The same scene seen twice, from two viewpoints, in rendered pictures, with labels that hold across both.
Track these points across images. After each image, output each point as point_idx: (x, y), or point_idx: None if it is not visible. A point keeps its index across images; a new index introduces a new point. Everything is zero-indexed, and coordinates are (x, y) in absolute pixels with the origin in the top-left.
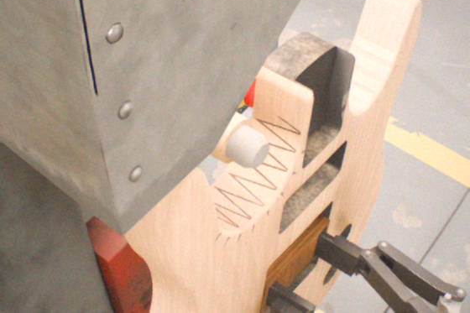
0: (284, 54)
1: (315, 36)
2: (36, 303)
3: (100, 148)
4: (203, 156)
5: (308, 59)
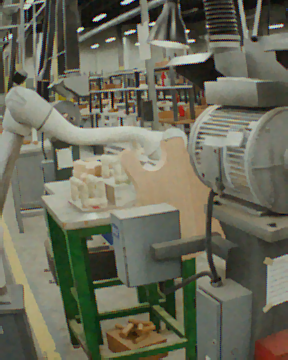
0: (176, 136)
1: (164, 140)
2: None
3: None
4: None
5: (172, 136)
